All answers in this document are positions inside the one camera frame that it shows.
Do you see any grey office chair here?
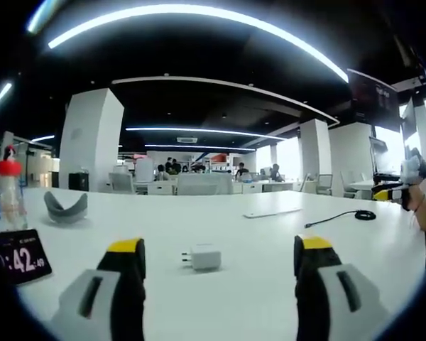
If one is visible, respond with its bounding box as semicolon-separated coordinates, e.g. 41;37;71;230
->
315;173;334;197
340;171;359;199

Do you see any black box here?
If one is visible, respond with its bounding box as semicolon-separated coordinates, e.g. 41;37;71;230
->
67;171;90;193

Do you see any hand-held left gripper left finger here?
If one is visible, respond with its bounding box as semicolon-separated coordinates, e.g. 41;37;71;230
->
50;237;147;341

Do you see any screen on wheeled stand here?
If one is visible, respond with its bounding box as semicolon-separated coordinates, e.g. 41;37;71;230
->
368;136;403;183

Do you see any black digital clock display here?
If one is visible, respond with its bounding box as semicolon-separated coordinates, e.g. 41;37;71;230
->
0;228;53;286

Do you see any white desk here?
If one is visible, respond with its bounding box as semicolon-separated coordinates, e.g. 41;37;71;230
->
0;187;426;341

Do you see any person's right hand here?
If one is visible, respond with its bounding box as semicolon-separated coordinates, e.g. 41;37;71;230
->
407;183;426;234

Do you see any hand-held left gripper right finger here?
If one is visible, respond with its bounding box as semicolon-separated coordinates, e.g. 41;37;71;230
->
293;234;392;341

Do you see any black hanging screen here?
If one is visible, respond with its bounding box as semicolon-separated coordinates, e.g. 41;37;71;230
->
346;68;403;134

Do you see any long curved ceiling light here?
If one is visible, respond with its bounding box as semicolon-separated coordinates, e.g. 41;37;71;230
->
47;4;349;84

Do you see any clear bottle with red cap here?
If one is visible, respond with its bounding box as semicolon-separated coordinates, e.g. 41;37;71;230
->
0;144;29;232

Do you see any straight ceiling light strip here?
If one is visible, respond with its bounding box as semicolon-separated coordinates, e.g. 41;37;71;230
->
143;143;257;153
125;126;289;141

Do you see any grey curved cushion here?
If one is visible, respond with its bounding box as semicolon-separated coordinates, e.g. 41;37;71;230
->
43;190;89;225

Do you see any white charger adapter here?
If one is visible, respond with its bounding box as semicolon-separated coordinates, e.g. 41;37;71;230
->
180;242;223;272

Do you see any white office chair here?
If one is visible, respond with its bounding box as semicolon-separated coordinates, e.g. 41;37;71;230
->
107;172;135;195

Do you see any black Type-C cable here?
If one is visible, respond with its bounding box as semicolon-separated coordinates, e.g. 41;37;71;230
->
304;209;378;229

